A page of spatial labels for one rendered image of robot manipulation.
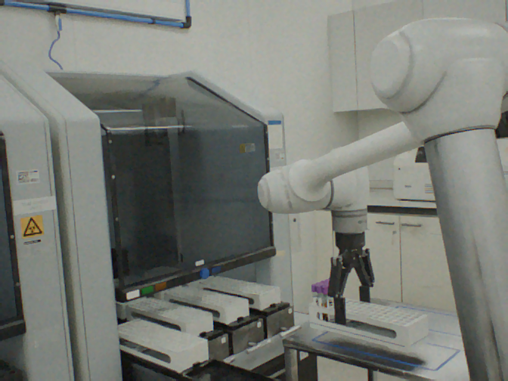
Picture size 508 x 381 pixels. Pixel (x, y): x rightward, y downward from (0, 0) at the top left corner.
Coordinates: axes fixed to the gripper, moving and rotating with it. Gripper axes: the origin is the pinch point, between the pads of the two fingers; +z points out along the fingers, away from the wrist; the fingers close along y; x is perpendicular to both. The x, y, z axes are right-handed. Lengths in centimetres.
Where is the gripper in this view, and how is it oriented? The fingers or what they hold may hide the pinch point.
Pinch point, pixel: (352, 309)
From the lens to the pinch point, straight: 146.2
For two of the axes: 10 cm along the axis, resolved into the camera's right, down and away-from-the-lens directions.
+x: -6.9, -0.3, 7.3
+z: 0.6, 9.9, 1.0
